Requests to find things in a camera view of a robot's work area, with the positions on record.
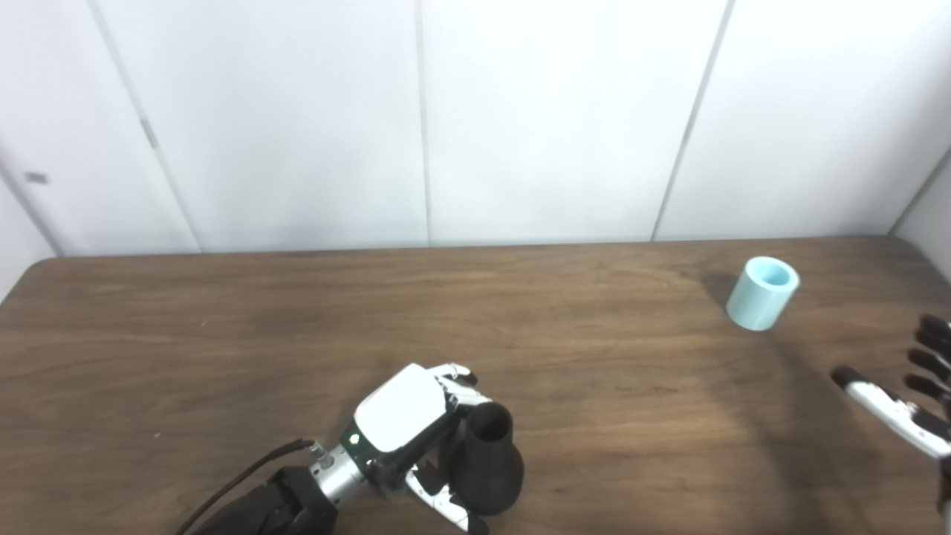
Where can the small grey wall label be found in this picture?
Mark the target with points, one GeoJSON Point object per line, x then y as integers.
{"type": "Point", "coordinates": [35, 177]}

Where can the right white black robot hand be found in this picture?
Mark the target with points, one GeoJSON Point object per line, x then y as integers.
{"type": "Point", "coordinates": [899, 416]}

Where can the black wall seam clip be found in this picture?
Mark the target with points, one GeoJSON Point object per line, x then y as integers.
{"type": "Point", "coordinates": [149, 134]}

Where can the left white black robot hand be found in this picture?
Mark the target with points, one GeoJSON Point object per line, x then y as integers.
{"type": "Point", "coordinates": [401, 409]}

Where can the black flared nozzle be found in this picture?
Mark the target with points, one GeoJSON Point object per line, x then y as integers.
{"type": "Point", "coordinates": [487, 468]}

